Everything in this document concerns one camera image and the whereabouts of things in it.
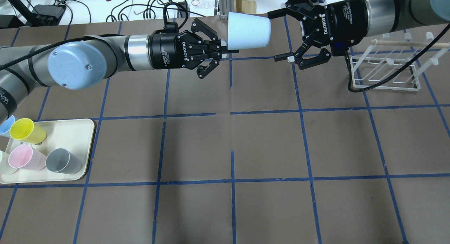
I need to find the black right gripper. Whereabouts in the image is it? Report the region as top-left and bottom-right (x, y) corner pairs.
(267, 0), (367, 69)

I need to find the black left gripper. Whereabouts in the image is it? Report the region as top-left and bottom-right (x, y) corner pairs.
(148, 18), (239, 79)

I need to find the light blue plastic cup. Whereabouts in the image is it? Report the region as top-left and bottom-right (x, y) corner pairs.
(227, 12), (271, 50)

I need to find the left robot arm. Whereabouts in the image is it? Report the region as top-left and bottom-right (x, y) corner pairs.
(0, 19), (240, 123)

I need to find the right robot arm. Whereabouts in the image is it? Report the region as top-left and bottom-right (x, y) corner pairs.
(268, 0), (449, 70)

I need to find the grey plastic cup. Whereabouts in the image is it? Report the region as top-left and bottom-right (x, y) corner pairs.
(45, 148), (82, 174)

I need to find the yellow plastic cup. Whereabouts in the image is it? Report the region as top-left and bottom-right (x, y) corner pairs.
(9, 118), (47, 144)

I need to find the pink plastic cup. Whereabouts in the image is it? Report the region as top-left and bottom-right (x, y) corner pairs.
(8, 145), (46, 171)

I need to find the cream plastic tray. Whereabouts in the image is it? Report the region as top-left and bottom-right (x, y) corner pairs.
(0, 119), (96, 185)

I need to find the black power adapter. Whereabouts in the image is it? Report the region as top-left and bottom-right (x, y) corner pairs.
(32, 4), (66, 26)

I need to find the aluminium frame post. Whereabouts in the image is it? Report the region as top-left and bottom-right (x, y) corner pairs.
(217, 0), (235, 20)

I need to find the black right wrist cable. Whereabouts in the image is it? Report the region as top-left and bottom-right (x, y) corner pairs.
(345, 23), (450, 93)

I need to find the white wire cup rack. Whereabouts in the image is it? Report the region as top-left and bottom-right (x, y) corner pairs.
(346, 32), (449, 91)

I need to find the black braided left cable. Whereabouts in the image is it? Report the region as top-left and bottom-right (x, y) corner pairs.
(0, 37), (106, 70)

